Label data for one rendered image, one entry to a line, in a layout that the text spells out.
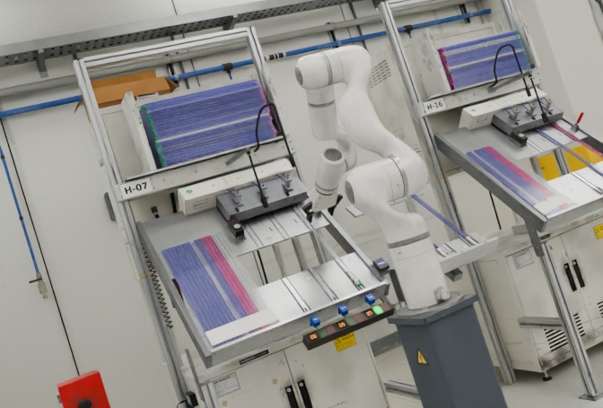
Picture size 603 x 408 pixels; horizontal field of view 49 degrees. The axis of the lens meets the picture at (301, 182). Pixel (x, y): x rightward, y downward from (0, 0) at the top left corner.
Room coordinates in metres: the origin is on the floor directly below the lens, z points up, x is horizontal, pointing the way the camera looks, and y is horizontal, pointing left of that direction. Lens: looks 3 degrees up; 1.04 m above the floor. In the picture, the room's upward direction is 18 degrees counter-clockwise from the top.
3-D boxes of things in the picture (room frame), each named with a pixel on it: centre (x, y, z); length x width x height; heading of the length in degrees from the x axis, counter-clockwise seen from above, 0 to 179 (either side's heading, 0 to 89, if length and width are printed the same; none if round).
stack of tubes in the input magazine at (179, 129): (2.72, 0.29, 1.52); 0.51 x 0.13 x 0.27; 114
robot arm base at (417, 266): (1.82, -0.23, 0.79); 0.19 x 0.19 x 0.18
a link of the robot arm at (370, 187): (1.81, -0.20, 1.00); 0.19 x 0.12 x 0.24; 104
